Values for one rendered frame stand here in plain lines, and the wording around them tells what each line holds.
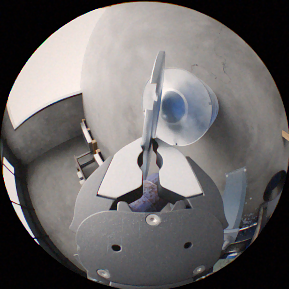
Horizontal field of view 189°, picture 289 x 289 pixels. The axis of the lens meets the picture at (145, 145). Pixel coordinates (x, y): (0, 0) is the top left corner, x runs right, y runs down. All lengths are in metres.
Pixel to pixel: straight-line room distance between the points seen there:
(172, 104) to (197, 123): 0.10
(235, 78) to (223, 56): 0.16
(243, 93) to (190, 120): 0.43
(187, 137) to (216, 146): 0.36
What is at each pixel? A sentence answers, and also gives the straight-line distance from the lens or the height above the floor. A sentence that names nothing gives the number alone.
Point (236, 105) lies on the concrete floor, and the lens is 0.62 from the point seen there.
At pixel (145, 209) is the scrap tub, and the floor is 0.40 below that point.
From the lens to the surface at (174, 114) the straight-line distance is 0.35.
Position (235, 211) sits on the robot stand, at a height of 0.33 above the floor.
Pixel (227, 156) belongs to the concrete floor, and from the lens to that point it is 0.70.
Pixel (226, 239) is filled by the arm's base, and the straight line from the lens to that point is 0.47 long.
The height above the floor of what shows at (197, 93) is 0.31.
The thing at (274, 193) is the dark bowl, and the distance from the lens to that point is 1.06.
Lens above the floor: 0.62
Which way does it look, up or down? 36 degrees down
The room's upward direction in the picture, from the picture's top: 118 degrees counter-clockwise
